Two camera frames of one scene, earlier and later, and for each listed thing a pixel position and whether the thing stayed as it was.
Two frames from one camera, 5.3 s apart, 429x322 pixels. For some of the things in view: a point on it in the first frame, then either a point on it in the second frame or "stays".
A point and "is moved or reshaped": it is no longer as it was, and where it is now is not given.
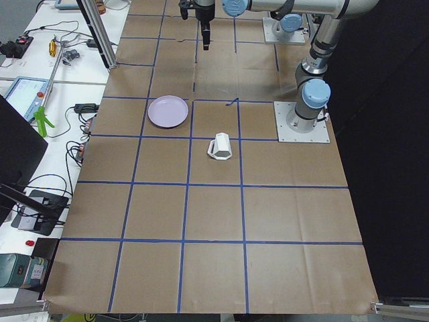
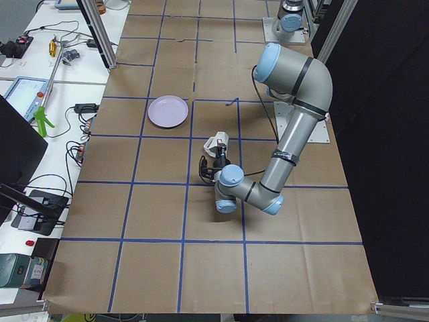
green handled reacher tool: (41, 115) stays
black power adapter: (82, 108) stays
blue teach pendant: (26, 95) stays
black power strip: (17, 49) stays
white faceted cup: (220, 147) is moved or reshaped
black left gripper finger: (206, 34) -> (221, 151)
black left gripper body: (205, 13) -> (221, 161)
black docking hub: (33, 221) stays
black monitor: (21, 147) stays
